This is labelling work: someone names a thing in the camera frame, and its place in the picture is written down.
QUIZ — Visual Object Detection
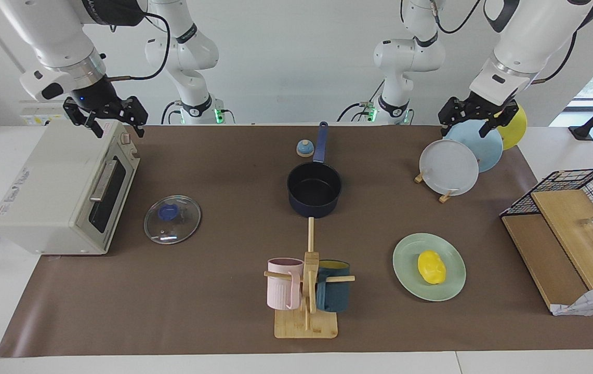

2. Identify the glass lid blue knob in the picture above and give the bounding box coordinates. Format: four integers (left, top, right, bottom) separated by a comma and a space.
143, 195, 202, 245

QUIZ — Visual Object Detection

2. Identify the yellow lemon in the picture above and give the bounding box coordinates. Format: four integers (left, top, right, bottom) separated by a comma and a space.
417, 250, 446, 285

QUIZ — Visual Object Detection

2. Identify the light blue plate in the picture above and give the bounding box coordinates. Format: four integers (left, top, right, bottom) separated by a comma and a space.
443, 121, 504, 173

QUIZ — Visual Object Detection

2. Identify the yellow plate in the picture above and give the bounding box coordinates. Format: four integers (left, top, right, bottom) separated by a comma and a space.
494, 104, 528, 151

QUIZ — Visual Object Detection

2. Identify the grey plate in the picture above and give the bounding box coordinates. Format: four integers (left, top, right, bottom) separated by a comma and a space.
419, 139, 480, 197

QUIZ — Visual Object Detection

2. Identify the wooden plate rack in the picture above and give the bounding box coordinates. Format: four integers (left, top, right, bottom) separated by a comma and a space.
414, 169, 458, 204

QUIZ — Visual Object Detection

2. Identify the dark blue pot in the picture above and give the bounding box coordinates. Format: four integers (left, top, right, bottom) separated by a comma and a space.
287, 122, 342, 219

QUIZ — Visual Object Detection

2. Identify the light green plate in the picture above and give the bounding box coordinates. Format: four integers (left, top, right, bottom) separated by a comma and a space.
392, 233, 467, 302

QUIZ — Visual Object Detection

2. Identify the white power strip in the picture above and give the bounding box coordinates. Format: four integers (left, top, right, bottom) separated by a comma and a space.
20, 100, 71, 127

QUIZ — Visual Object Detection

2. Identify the beige toaster oven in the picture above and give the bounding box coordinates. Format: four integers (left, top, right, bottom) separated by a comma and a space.
0, 119, 141, 256

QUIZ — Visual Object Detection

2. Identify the brown table mat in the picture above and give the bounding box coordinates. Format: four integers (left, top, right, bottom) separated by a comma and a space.
0, 124, 593, 358

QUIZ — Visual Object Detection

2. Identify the light wooden board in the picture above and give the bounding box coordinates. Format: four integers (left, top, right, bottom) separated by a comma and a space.
530, 190, 593, 290

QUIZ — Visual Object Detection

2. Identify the dark teal mug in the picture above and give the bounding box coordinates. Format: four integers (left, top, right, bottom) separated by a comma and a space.
316, 260, 351, 313

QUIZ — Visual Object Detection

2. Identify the pink ribbed mug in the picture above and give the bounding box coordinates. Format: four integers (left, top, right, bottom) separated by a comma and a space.
267, 258, 305, 311

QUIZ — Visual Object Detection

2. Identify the wooden mug tree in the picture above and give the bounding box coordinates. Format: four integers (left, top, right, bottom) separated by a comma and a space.
263, 217, 355, 339

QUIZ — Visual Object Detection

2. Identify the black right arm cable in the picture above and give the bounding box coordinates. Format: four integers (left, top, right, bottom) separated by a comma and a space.
108, 10, 172, 83

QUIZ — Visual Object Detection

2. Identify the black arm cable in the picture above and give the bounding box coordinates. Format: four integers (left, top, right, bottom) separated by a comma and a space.
108, 10, 172, 83
530, 29, 580, 85

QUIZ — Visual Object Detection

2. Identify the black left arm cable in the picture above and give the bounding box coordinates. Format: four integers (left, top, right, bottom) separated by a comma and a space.
530, 29, 580, 85

